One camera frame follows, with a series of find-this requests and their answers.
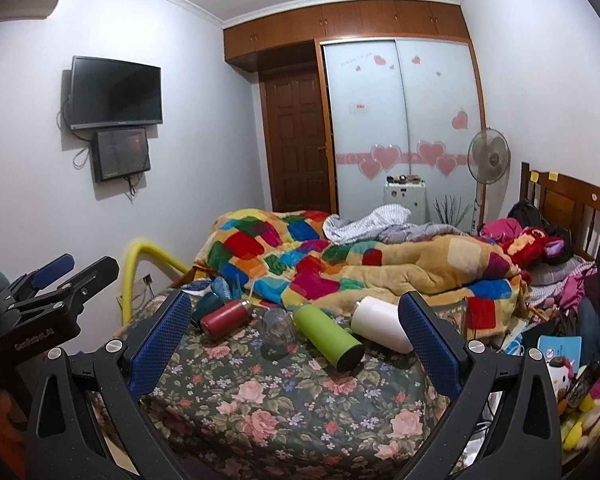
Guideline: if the red thermos bottle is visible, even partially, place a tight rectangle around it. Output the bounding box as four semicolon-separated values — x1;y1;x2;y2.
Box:
200;300;253;340

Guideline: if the clear glass cup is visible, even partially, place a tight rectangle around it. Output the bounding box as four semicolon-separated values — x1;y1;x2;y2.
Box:
261;307;297;361

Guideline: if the yellow plush toy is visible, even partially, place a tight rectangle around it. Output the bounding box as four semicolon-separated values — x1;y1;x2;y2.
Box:
560;394;600;453

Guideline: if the white kitty plush toy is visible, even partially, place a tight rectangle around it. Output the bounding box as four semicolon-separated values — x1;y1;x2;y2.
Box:
546;356;578;401

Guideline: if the blue booklet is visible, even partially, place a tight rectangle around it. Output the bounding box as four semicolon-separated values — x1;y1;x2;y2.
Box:
538;335;582;372

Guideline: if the dark green mug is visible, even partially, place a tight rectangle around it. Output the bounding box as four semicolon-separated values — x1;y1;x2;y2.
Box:
190;292;225;330

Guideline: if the floral bed cover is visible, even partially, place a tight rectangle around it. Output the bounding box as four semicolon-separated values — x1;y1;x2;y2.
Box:
140;308;450;479

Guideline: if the white thermos bottle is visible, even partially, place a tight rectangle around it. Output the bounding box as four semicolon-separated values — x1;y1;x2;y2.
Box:
350;296;413;354

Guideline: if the green thermos bottle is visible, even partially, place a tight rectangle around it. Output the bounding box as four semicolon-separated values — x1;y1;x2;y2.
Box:
292;304;365;373

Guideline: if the red plush toy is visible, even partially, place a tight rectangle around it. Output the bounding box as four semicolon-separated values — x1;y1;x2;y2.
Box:
501;226;565;269

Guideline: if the pink clothing pile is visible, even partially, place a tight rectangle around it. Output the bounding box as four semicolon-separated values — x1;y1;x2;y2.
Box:
479;218;522;244

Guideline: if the colourful patchwork quilt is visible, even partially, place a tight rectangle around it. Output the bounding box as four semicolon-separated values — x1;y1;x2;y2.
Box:
195;208;528;339

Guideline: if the wooden headboard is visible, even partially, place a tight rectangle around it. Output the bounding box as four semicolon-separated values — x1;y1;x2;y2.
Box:
519;162;600;260

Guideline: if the grey white crumpled cloth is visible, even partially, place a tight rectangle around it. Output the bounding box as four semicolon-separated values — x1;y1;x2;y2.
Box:
323;204;464;245

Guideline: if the dark brown wooden door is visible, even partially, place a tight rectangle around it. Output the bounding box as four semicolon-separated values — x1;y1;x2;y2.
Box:
260;64;332;212

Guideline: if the standing electric fan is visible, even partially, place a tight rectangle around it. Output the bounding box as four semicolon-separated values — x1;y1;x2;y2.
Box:
467;128;510;232

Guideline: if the frosted sliding wardrobe with hearts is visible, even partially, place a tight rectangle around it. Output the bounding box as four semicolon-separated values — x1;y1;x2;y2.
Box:
322;38;482;231

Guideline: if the yellow foam padded rail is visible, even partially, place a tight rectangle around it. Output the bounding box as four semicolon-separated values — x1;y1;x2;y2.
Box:
119;238;189;325

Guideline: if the small black wall monitor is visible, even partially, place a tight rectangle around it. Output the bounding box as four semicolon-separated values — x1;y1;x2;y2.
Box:
92;128;150;183

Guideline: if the wall mounted black television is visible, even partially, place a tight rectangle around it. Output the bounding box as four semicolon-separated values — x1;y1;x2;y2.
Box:
68;56;163;130

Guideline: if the wall air conditioner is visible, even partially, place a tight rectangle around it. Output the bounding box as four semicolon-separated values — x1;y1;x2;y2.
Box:
0;0;59;23

